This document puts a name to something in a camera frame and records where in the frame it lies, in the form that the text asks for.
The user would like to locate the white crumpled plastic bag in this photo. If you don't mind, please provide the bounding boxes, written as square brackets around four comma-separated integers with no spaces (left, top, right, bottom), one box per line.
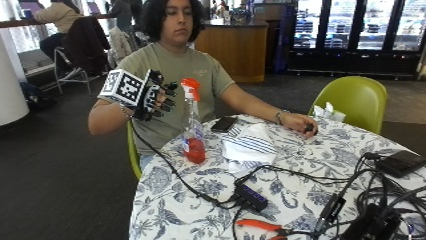
[311,101,347,123]

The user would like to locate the dark wrist band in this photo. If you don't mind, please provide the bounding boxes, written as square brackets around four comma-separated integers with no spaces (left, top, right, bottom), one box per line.
[118,103,134,120]

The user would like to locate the the person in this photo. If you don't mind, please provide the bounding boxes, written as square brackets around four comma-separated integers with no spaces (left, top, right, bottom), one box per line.
[86,0,319,169]

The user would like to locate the white marker cube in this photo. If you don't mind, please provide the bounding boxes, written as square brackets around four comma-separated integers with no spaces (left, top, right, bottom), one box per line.
[95,68,146,108]

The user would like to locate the green plastic chair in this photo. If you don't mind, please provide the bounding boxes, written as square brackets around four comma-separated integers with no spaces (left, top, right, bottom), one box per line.
[307,75,388,136]
[125,119,143,182]

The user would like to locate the black smartphone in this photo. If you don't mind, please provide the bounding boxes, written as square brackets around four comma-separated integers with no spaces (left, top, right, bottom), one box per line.
[209,115,239,134]

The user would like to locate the spray bottle with red liquid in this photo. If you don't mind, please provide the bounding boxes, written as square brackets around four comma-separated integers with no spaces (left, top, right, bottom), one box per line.
[178,77,207,165]

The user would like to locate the white blue striped cloth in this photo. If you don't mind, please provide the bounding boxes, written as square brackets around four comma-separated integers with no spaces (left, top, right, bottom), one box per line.
[221,122,279,175]

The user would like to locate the white jacket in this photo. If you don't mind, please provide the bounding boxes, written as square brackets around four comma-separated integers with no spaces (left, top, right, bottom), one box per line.
[106,26,135,66]

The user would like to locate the wooden counter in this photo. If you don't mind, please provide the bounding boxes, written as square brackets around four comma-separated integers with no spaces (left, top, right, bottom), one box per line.
[193,18,270,84]

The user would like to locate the flat black box device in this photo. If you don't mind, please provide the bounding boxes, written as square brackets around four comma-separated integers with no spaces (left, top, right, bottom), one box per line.
[375,149,426,179]

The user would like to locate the metal chair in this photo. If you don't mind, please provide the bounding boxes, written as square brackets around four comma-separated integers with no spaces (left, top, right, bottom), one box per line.
[52,46,111,98]

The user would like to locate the black adapter block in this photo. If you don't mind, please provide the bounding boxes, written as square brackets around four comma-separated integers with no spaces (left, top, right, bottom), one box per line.
[312,193,347,232]

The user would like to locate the black hub with blue lights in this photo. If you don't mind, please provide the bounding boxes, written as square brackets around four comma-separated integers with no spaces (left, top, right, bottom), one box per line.
[233,182,270,213]

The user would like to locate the dark jacket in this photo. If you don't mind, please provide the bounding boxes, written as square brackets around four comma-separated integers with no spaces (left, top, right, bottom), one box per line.
[60,16,111,77]

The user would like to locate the blue floral tablecloth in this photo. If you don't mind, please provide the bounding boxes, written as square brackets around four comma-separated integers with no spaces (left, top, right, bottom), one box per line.
[127,113,426,240]

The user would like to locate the black bag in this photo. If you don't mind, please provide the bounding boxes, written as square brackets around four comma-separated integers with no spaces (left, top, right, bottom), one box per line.
[18,81,58,110]

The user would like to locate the glass door display fridge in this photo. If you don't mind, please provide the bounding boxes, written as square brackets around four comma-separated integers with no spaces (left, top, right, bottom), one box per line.
[271,0,426,80]

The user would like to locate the brown bar counter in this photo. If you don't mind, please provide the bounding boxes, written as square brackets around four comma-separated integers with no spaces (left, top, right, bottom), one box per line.
[0,13,114,30]

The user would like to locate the silver wrist bracelet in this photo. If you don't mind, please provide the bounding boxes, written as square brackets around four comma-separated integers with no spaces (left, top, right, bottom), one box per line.
[274,109,290,126]

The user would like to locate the black glove cable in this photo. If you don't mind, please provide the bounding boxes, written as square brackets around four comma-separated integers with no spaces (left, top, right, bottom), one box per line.
[127,117,243,210]

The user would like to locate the tangle of black cables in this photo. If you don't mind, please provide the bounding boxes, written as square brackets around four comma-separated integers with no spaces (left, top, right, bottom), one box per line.
[310,151,426,240]

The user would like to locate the orange handled pliers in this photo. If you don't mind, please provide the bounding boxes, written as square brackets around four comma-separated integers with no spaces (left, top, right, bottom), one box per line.
[234,218,290,240]

